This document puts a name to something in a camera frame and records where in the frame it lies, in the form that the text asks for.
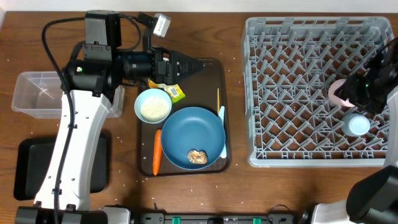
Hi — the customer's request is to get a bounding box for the green snack wrapper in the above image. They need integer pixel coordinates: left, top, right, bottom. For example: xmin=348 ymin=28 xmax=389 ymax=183
xmin=147 ymin=79 xmax=185 ymax=103

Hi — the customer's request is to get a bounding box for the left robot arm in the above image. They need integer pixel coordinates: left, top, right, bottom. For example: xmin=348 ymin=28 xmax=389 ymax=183
xmin=15 ymin=10 xmax=203 ymax=223

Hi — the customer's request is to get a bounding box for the light blue rice bowl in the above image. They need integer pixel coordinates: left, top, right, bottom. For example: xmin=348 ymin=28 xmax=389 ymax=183
xmin=134 ymin=89 xmax=172 ymax=124

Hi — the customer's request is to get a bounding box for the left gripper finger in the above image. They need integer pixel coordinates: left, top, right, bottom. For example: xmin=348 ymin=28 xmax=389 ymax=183
xmin=171 ymin=68 xmax=202 ymax=84
xmin=169 ymin=50 xmax=203 ymax=70

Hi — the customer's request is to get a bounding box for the dark brown serving tray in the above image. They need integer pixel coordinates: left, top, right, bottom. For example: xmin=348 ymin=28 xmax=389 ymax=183
xmin=137 ymin=58 xmax=231 ymax=177

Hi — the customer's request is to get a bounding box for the pink cup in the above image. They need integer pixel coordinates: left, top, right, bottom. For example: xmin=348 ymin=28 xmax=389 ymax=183
xmin=328 ymin=79 xmax=354 ymax=108

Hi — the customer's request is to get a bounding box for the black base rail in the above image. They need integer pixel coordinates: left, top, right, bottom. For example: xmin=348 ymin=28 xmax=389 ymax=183
xmin=130 ymin=204 xmax=312 ymax=224

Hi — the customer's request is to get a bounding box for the dark blue plate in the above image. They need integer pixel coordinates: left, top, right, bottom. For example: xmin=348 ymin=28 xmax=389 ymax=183
xmin=161 ymin=107 xmax=226 ymax=170

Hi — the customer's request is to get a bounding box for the light blue cup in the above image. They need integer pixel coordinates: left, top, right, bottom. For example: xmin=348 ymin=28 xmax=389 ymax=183
xmin=341 ymin=113 xmax=370 ymax=137

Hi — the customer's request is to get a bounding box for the grey plastic dishwasher rack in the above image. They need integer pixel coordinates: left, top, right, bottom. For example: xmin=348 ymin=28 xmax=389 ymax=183
xmin=241 ymin=16 xmax=394 ymax=168

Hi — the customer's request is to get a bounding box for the orange carrot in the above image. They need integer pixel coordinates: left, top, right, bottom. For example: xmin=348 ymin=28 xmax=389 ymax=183
xmin=152 ymin=129 xmax=162 ymax=176

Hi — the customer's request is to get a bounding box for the black waste tray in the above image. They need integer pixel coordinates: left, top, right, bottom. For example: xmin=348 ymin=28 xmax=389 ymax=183
xmin=14 ymin=133 xmax=110 ymax=201

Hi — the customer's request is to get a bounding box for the clear plastic bin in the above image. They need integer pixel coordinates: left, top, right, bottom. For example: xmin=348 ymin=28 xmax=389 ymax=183
xmin=12 ymin=72 xmax=124 ymax=121

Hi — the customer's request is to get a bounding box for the wooden chopstick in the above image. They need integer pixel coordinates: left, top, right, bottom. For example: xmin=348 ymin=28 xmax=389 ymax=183
xmin=217 ymin=88 xmax=220 ymax=113

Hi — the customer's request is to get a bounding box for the light blue plastic knife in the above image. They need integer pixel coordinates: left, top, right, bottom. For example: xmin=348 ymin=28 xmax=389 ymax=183
xmin=218 ymin=106 xmax=227 ymax=159

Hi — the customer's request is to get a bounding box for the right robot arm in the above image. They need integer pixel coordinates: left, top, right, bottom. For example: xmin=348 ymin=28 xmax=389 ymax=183
xmin=301 ymin=39 xmax=397 ymax=223

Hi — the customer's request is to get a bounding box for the brown food scrap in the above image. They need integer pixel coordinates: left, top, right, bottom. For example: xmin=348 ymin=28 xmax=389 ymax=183
xmin=187 ymin=149 xmax=208 ymax=164

